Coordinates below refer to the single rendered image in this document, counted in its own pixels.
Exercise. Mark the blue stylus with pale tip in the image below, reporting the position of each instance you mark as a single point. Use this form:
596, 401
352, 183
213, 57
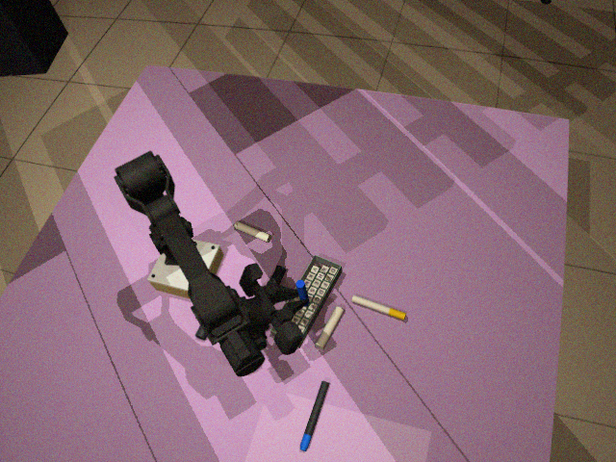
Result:
302, 292

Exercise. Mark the keyboard with keys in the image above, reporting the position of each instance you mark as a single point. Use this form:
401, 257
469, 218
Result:
320, 278

